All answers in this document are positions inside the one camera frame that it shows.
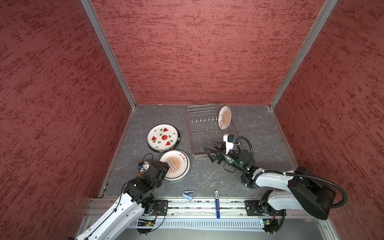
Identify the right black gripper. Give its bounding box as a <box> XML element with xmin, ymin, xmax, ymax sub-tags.
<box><xmin>204</xmin><ymin>141</ymin><xmax>245</xmax><ymax>173</ymax></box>

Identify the white watermelon pattern plate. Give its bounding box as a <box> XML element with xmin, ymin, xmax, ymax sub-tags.
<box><xmin>146</xmin><ymin>124</ymin><xmax>180</xmax><ymax>151</ymax></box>

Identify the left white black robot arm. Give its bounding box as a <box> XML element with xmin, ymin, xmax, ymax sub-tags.
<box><xmin>67</xmin><ymin>161</ymin><xmax>170</xmax><ymax>240</ymax></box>

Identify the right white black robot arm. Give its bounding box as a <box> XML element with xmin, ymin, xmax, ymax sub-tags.
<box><xmin>204</xmin><ymin>142</ymin><xmax>336</xmax><ymax>220</ymax></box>

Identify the rearmost brown rim plate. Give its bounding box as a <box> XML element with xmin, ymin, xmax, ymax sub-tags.
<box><xmin>218</xmin><ymin>105</ymin><xmax>232</xmax><ymax>131</ymax></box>

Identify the blue marker pen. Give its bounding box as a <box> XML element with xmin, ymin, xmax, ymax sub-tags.
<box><xmin>215</xmin><ymin>190</ymin><xmax>221</xmax><ymax>219</ymax></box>

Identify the light blue clip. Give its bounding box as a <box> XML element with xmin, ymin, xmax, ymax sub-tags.
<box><xmin>182</xmin><ymin>191</ymin><xmax>194</xmax><ymax>202</ymax></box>

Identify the right small circuit board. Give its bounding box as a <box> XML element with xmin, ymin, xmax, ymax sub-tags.
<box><xmin>263</xmin><ymin>219</ymin><xmax>280</xmax><ymax>235</ymax></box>

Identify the small circuit board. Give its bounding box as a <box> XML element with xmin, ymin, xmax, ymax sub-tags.
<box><xmin>136</xmin><ymin>219</ymin><xmax>157</xmax><ymax>235</ymax></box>
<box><xmin>263</xmin><ymin>219</ymin><xmax>280</xmax><ymax>235</ymax></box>

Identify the left small circuit board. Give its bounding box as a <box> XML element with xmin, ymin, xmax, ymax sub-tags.
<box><xmin>136</xmin><ymin>219</ymin><xmax>157</xmax><ymax>235</ymax></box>

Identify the metal wire dish rack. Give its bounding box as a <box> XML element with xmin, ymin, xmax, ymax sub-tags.
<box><xmin>187</xmin><ymin>103</ymin><xmax>238</xmax><ymax>160</ymax></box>

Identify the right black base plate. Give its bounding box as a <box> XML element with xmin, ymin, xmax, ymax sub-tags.
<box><xmin>245</xmin><ymin>200</ymin><xmax>284</xmax><ymax>217</ymax></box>

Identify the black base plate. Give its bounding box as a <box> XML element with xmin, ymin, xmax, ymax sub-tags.
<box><xmin>144</xmin><ymin>200</ymin><xmax>169</xmax><ymax>217</ymax></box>
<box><xmin>245</xmin><ymin>200</ymin><xmax>284</xmax><ymax>217</ymax></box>

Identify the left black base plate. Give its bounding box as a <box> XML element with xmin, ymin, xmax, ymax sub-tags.
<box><xmin>144</xmin><ymin>200</ymin><xmax>169</xmax><ymax>217</ymax></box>

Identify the white slotted cable duct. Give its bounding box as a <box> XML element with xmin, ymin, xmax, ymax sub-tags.
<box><xmin>128</xmin><ymin>218</ymin><xmax>265</xmax><ymax>232</ymax></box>

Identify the aluminium front rail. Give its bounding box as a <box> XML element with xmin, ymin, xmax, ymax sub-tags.
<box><xmin>85</xmin><ymin>198</ymin><xmax>264</xmax><ymax>219</ymax></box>

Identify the black corrugated cable conduit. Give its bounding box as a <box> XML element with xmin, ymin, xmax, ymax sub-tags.
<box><xmin>233</xmin><ymin>136</ymin><xmax>349</xmax><ymax>210</ymax></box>

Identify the right aluminium corner post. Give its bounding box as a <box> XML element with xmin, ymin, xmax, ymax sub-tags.
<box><xmin>269</xmin><ymin>0</ymin><xmax>338</xmax><ymax>111</ymax></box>

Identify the aluminium corner post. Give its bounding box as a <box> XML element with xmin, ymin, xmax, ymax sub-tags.
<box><xmin>269</xmin><ymin>0</ymin><xmax>338</xmax><ymax>111</ymax></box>
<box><xmin>81</xmin><ymin>0</ymin><xmax>137</xmax><ymax>110</ymax></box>

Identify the left aluminium corner post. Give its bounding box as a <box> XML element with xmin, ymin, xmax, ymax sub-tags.
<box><xmin>81</xmin><ymin>0</ymin><xmax>137</xmax><ymax>110</ymax></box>

